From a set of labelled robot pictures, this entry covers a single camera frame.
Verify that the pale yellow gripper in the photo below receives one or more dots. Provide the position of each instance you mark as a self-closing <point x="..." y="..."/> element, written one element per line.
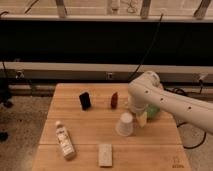
<point x="142" y="119"/>

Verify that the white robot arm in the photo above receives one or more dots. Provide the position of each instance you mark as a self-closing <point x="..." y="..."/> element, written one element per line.
<point x="145" y="90"/>

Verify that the black eraser block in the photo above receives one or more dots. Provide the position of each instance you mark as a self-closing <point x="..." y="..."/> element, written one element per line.
<point x="85" y="100"/>

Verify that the green bowl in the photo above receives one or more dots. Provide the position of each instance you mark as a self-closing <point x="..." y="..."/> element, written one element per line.
<point x="152" y="111"/>

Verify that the dark red small object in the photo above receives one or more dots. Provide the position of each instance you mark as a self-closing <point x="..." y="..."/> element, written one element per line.
<point x="114" y="100"/>

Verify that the white rectangular sponge block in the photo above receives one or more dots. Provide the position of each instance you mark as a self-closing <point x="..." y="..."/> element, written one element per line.
<point x="105" y="155"/>

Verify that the white plastic bottle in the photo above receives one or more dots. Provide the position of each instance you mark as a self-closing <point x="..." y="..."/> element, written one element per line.
<point x="64" y="140"/>

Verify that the black chair base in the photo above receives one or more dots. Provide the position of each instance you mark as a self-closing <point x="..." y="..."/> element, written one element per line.
<point x="5" y="96"/>

